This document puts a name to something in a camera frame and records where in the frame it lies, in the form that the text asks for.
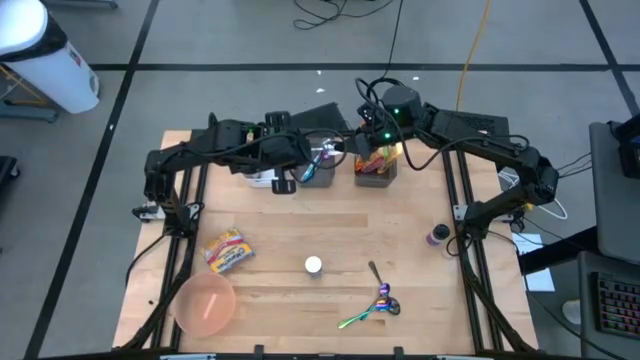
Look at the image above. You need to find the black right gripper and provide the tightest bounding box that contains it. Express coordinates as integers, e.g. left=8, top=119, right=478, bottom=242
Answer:
left=340, top=102, right=401, bottom=159

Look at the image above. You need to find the silver spoon patterned handle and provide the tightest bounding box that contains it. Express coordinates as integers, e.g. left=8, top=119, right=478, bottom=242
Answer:
left=312, top=141, right=337, bottom=174

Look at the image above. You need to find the teal plastic spoon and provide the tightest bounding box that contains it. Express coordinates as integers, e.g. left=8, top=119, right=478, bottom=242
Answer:
left=302, top=159, right=321, bottom=184

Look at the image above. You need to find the yellow blue Maruchan ramen packet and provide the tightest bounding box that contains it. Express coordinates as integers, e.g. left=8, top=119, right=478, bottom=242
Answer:
left=203, top=228, right=256, bottom=275

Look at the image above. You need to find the purple jar black lid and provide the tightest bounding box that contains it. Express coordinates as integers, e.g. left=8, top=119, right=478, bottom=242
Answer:
left=425, top=223, right=451, bottom=248

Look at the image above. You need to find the dark metal spoon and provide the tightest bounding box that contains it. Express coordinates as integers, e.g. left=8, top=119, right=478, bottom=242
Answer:
left=367, top=259, right=404, bottom=317

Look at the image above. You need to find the dark purple spoon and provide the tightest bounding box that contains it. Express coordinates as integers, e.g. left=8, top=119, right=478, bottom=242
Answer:
left=367, top=283, right=392, bottom=314

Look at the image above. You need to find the rainbow iridescent spoon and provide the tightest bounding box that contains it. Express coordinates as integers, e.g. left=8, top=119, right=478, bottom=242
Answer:
left=337, top=297, right=392, bottom=330

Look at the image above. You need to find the white plastic bin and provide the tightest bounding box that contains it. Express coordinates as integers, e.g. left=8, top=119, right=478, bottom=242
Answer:
left=242, top=167, right=286, bottom=190

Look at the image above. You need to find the grey plastic bin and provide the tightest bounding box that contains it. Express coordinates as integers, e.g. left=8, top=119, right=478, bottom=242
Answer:
left=353, top=144, right=399, bottom=189
left=298, top=134, right=337, bottom=189

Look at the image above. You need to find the black wedge panel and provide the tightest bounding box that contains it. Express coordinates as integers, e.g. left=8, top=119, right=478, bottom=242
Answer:
left=289, top=102, right=349, bottom=132

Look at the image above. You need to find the white round cap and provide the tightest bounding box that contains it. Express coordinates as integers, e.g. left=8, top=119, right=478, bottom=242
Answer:
left=304, top=255, right=324, bottom=279

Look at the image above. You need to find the black perforated metal case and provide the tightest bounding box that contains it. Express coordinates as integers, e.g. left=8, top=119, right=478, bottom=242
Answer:
left=429, top=107, right=512, bottom=161

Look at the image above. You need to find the pink translucent bowl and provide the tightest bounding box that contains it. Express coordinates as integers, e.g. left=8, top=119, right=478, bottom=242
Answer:
left=172, top=271, right=237, bottom=338

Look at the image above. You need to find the white paper sheet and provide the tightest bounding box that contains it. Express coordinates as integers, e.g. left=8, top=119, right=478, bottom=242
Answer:
left=512, top=232, right=556, bottom=294

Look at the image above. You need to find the white trash can black bag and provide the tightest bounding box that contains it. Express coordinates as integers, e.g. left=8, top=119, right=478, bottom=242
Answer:
left=0, top=0, right=101, bottom=115

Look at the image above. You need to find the grey desk foot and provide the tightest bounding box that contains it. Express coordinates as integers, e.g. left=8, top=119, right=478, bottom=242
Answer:
left=0, top=97, right=57, bottom=124

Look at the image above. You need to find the grey monitor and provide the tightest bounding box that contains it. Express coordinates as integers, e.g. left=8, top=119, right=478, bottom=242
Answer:
left=588, top=122, right=640, bottom=266

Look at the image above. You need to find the white computer mouse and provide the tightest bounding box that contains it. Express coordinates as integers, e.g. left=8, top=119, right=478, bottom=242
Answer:
left=562, top=298, right=584, bottom=326

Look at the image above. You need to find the black computer box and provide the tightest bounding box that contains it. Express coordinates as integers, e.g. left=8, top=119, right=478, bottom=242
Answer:
left=612, top=113, right=640, bottom=180

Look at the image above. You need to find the backlit keyboard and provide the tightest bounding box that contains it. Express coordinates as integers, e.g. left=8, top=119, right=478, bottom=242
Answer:
left=592, top=272, right=640, bottom=341

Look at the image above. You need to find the black coiled floor cable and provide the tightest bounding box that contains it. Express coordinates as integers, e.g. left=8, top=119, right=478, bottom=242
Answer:
left=354, top=0, right=410, bottom=119

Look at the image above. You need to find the yellow hanging cable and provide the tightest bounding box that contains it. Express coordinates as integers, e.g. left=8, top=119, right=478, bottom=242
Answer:
left=454, top=0, right=495, bottom=112

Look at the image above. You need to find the white floor cable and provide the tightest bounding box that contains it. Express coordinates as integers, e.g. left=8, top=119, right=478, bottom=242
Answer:
left=499, top=169, right=570, bottom=221

